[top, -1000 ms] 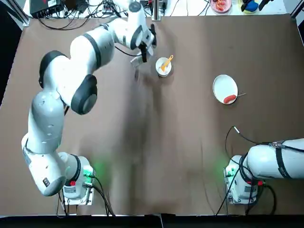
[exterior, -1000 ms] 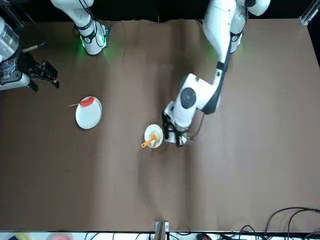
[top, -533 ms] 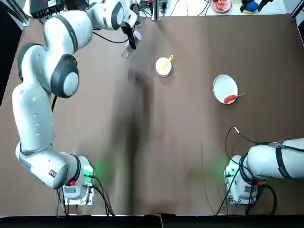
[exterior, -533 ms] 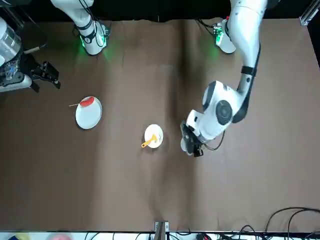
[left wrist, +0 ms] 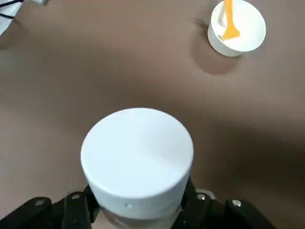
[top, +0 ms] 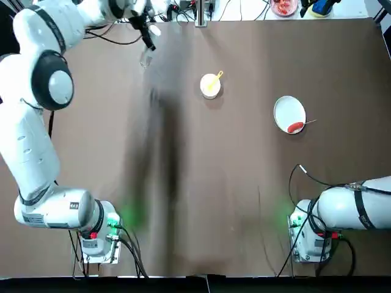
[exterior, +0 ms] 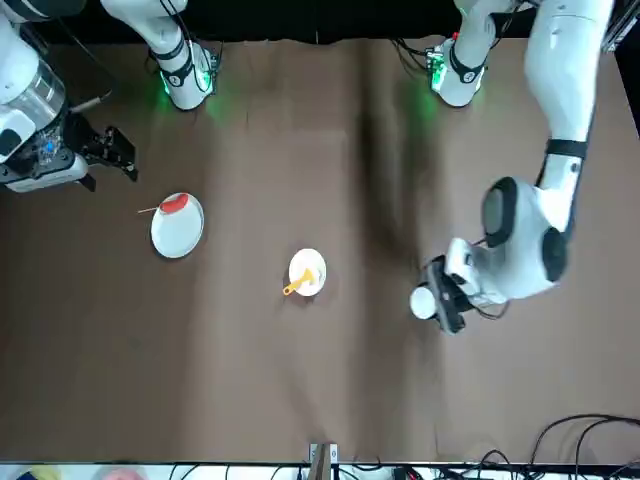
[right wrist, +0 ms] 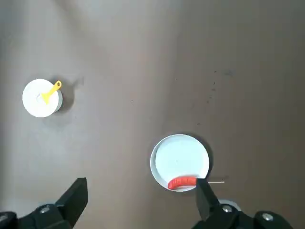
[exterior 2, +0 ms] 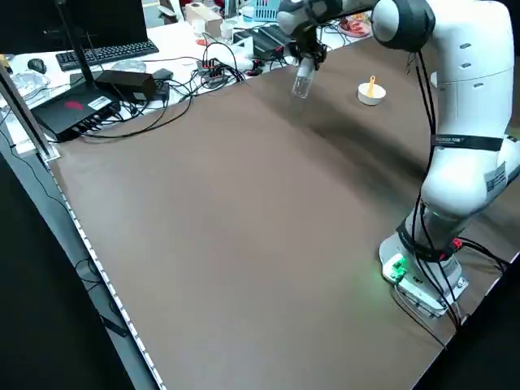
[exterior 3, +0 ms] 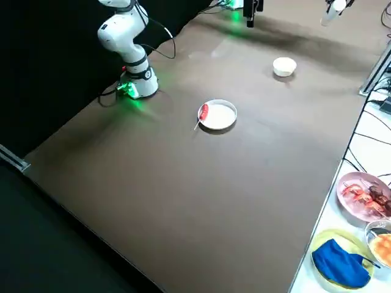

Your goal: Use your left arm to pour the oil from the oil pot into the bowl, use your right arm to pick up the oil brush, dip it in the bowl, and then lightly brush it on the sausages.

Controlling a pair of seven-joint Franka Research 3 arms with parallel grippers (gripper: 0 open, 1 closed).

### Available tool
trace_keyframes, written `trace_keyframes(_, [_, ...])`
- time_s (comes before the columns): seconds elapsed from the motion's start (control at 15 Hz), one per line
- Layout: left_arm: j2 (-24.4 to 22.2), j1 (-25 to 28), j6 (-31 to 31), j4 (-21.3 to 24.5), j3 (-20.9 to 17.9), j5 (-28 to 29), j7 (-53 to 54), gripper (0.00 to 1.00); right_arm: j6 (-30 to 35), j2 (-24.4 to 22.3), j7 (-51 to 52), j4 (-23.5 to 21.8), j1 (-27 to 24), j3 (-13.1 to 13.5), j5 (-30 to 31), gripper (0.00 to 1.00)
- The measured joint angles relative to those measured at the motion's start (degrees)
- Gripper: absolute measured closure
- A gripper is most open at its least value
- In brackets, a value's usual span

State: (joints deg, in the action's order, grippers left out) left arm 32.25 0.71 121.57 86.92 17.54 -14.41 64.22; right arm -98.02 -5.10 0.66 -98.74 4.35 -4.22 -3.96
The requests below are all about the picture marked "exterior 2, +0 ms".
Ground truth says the small white bowl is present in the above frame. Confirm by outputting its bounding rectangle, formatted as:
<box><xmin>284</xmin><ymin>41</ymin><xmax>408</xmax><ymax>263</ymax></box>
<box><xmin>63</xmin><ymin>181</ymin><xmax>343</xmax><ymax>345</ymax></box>
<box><xmin>357</xmin><ymin>80</ymin><xmax>387</xmax><ymax>106</ymax></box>

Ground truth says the aluminium profile post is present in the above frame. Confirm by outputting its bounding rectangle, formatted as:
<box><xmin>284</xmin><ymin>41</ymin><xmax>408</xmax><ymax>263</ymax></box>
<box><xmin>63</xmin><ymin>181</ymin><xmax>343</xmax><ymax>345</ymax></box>
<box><xmin>0</xmin><ymin>64</ymin><xmax>61</xmax><ymax>163</ymax></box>

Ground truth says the blue plastic basket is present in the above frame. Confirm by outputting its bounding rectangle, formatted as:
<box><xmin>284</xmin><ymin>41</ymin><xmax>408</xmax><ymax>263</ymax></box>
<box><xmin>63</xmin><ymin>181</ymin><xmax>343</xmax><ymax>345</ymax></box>
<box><xmin>252</xmin><ymin>0</ymin><xmax>281</xmax><ymax>22</ymax></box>

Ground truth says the black clamp bracket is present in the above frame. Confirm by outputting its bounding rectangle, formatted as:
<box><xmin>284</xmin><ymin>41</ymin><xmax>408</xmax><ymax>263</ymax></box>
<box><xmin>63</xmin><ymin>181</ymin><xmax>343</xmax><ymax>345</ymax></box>
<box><xmin>99</xmin><ymin>314</ymin><xmax>127</xmax><ymax>338</ymax></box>

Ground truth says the pink plate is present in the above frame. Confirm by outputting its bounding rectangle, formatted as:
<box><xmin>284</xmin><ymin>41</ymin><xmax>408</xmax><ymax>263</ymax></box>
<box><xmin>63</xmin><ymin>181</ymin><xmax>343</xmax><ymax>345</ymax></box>
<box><xmin>339</xmin><ymin>14</ymin><xmax>373</xmax><ymax>38</ymax></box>

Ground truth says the clear foil container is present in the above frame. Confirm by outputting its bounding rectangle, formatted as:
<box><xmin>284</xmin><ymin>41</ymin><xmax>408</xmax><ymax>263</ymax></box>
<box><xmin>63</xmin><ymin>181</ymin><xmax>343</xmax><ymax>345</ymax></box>
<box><xmin>11</xmin><ymin>69</ymin><xmax>52</xmax><ymax>98</ymax></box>

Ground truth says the black keyboard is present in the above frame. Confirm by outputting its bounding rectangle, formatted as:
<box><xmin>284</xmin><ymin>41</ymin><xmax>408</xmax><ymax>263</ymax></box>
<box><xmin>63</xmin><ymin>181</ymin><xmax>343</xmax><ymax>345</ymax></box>
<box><xmin>54</xmin><ymin>41</ymin><xmax>160</xmax><ymax>72</ymax></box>

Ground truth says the black monitor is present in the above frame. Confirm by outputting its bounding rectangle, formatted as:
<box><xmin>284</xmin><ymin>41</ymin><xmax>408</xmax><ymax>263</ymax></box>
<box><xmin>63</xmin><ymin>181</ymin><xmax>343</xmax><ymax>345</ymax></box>
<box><xmin>0</xmin><ymin>0</ymin><xmax>150</xmax><ymax>56</ymax></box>

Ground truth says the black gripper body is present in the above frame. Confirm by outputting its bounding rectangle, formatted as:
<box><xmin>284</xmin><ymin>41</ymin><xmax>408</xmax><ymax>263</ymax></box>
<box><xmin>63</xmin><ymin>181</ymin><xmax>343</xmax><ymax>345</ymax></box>
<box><xmin>288</xmin><ymin>31</ymin><xmax>328</xmax><ymax>59</ymax></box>

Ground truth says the cardboard box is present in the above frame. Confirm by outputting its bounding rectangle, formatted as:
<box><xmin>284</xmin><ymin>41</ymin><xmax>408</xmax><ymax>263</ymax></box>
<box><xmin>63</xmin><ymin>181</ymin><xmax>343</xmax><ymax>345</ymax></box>
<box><xmin>184</xmin><ymin>2</ymin><xmax>223</xmax><ymax>36</ymax></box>

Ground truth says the black stand pole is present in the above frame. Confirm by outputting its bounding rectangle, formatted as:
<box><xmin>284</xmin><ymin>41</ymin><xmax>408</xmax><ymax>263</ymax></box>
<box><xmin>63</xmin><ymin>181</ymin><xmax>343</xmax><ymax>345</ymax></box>
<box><xmin>55</xmin><ymin>0</ymin><xmax>98</xmax><ymax>89</ymax></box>

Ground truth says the black foot cable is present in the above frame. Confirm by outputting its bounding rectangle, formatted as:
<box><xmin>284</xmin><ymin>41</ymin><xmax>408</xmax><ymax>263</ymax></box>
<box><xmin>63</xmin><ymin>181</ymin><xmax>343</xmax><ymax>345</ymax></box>
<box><xmin>392</xmin><ymin>239</ymin><xmax>509</xmax><ymax>350</ymax></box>

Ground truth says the black box with red logo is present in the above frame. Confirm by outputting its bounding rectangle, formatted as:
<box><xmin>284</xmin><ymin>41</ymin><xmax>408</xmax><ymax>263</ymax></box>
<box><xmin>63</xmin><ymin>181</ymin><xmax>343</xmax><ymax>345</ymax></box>
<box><xmin>30</xmin><ymin>83</ymin><xmax>123</xmax><ymax>143</ymax></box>

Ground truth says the black power supply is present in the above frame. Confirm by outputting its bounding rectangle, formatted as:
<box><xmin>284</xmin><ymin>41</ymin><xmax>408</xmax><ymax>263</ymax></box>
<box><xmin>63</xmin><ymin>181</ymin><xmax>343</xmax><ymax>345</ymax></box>
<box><xmin>233</xmin><ymin>24</ymin><xmax>300</xmax><ymax>62</ymax></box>

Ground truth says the hub with red plugs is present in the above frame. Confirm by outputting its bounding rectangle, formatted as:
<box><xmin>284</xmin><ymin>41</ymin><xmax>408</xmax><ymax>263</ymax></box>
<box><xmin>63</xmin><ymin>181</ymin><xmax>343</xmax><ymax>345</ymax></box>
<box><xmin>196</xmin><ymin>58</ymin><xmax>237</xmax><ymax>87</ymax></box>

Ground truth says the black power brick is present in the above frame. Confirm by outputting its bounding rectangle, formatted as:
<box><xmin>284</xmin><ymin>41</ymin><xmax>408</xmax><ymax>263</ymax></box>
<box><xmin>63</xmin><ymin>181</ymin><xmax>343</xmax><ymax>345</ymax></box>
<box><xmin>95</xmin><ymin>69</ymin><xmax>158</xmax><ymax>103</ymax></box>

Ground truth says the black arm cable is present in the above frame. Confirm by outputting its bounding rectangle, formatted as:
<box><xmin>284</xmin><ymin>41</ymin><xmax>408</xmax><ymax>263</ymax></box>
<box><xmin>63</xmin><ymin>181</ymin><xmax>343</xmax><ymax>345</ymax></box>
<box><xmin>405</xmin><ymin>50</ymin><xmax>440</xmax><ymax>141</ymax></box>

